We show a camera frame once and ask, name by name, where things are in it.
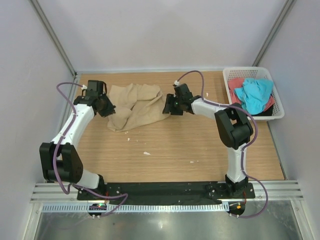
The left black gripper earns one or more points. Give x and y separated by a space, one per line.
105 105

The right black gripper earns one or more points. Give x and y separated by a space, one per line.
171 106

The beige t shirt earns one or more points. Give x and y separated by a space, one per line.
136 105

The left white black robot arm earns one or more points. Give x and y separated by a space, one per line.
59 158

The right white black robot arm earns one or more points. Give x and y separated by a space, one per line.
234 129

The white plastic laundry basket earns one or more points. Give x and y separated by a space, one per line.
254 89

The pink t shirt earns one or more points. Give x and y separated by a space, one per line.
235 86

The turquoise t shirt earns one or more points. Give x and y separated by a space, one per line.
255 96

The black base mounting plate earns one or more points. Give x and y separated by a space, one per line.
172 193

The black garment in basket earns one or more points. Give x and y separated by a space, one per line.
266 113

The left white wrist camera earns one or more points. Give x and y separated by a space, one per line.
84 87

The white slotted cable duct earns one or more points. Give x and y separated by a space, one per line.
102 208

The left aluminium corner post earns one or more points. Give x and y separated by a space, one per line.
52 35

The aluminium corner post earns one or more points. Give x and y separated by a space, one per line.
279 21
52 35

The right aluminium corner post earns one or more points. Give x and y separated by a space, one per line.
279 21

